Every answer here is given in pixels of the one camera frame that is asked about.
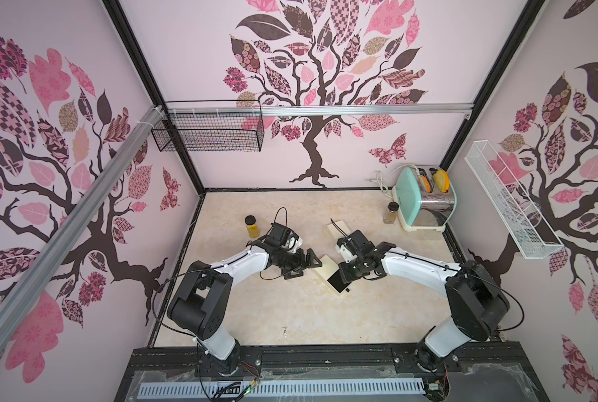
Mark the brown spice jar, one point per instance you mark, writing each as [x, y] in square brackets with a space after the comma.
[391, 213]

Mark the cream drawer jewelry box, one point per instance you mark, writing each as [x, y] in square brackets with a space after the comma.
[339, 229]

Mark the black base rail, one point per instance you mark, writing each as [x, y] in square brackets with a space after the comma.
[475, 372]

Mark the black wire basket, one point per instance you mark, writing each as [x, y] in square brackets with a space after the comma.
[211, 126]

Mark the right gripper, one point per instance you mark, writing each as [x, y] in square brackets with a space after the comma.
[352, 266]

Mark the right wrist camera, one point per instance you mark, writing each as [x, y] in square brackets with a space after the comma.
[344, 250]

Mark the white slotted cable duct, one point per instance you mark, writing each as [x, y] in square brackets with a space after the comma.
[226, 390]

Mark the aluminium rail left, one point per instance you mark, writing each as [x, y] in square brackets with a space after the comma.
[29, 287]

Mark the white wire shelf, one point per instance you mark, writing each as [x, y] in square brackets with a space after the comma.
[532, 234]

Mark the aluminium rail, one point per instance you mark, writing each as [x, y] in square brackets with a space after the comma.
[29, 287]
[436, 108]

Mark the aluminium rail back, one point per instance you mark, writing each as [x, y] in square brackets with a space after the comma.
[436, 108]

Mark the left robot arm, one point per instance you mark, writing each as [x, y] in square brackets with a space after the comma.
[201, 299]

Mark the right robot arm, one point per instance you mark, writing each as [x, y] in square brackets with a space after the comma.
[476, 303]

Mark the mint green toaster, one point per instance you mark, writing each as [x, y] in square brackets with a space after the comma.
[426, 198]

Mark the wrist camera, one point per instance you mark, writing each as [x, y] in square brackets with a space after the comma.
[344, 250]
[293, 243]

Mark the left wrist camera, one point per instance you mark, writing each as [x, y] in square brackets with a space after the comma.
[293, 243]

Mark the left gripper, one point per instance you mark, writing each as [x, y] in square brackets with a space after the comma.
[299, 265]

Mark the yellow spice jar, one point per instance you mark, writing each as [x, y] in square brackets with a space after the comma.
[252, 226]

